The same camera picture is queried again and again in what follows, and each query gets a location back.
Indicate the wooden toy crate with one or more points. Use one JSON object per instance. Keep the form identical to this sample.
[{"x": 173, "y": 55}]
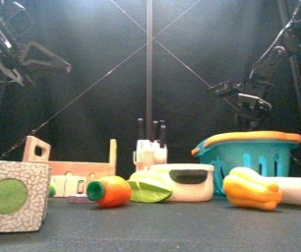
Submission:
[{"x": 82, "y": 169}]

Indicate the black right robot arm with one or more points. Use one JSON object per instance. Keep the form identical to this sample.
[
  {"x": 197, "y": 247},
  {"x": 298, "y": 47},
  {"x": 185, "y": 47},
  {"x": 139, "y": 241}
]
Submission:
[{"x": 284, "y": 49}]

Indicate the patterned cube green circle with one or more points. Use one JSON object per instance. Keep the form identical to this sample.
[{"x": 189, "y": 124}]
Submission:
[{"x": 12, "y": 196}]

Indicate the teal basket orange rim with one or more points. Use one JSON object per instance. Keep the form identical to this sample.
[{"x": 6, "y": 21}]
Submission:
[{"x": 253, "y": 154}]

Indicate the white cutlery holder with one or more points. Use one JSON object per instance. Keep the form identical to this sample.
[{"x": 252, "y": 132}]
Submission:
[{"x": 150, "y": 156}]

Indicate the white toy cylinder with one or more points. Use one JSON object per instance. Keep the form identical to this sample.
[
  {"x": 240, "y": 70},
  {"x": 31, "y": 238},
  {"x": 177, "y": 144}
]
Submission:
[{"x": 298, "y": 190}]

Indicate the white green toy block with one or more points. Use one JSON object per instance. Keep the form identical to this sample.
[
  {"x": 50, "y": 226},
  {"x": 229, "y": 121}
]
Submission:
[{"x": 68, "y": 186}]

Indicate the black vertical frame pole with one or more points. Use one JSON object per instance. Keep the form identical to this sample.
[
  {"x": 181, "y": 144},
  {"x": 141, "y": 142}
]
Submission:
[{"x": 149, "y": 65}]

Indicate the yellow toy bell pepper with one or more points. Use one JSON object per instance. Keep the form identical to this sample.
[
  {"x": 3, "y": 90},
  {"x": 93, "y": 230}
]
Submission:
[{"x": 249, "y": 190}]

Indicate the green toy lettuce leaf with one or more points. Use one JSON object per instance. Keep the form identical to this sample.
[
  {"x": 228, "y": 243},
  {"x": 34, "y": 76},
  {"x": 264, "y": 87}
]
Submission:
[{"x": 150, "y": 192}]

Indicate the orange toy fruit green top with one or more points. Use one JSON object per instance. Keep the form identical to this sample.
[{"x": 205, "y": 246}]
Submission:
[{"x": 113, "y": 192}]

